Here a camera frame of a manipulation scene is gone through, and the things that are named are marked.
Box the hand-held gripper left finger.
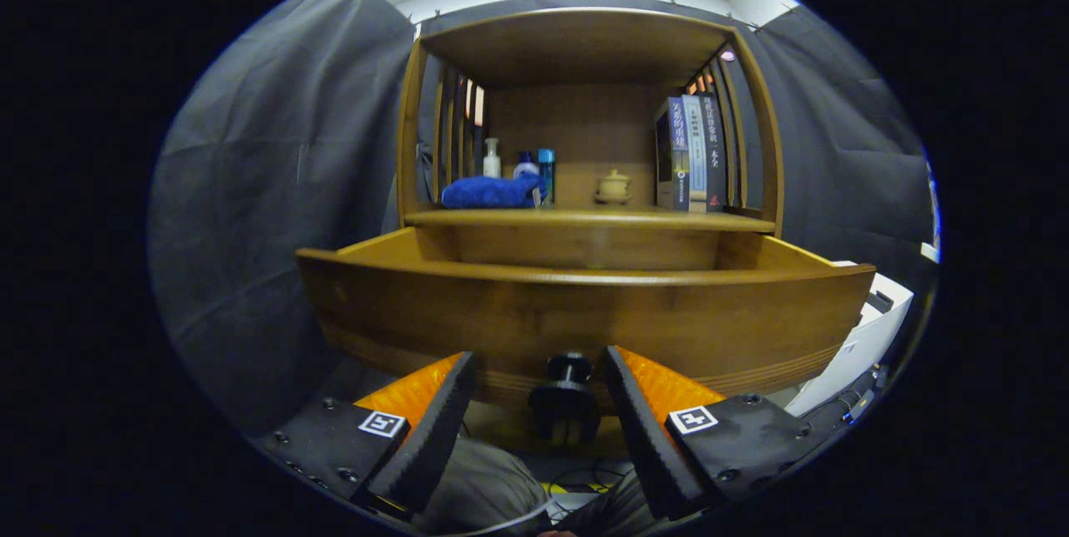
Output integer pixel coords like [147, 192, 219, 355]
[255, 351, 479, 521]

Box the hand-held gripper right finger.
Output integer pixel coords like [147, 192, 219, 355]
[603, 345, 836, 521]

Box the wooden drawer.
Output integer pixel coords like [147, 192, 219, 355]
[296, 226, 876, 442]

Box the wooden countertop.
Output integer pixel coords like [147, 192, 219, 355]
[405, 182, 778, 233]

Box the wooden cabinet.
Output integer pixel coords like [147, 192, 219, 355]
[395, 7, 786, 271]

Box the person's right leg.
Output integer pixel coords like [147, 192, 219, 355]
[576, 470, 661, 536]

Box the person's leg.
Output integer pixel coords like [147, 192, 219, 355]
[576, 470, 661, 536]
[413, 437, 560, 534]

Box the person's left leg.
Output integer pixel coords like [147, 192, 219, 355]
[413, 437, 560, 534]

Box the white box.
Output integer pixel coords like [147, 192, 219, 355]
[785, 261, 915, 418]

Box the beige lidded teacup with saucer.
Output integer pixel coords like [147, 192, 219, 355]
[595, 169, 633, 205]

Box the blue towel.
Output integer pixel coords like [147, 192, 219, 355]
[440, 174, 545, 210]

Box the book with blue spine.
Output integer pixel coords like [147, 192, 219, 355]
[656, 96, 692, 212]

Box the black cable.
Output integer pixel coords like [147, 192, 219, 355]
[547, 460, 623, 498]

